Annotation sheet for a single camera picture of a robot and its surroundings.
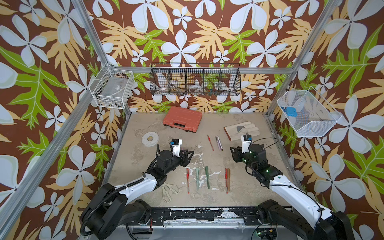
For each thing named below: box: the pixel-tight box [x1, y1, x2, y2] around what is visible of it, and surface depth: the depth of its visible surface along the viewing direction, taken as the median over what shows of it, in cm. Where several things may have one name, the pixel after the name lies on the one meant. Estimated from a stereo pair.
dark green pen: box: [205, 165, 210, 189], surface depth 90 cm
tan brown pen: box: [227, 168, 231, 192], surface depth 90 cm
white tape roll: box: [141, 131, 159, 147], surface depth 107 cm
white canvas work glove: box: [223, 121, 261, 141], surface depth 112 cm
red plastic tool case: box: [163, 106, 203, 133], surface depth 113 cm
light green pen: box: [196, 167, 200, 191], surface depth 88 cm
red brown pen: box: [224, 168, 228, 194], surface depth 90 cm
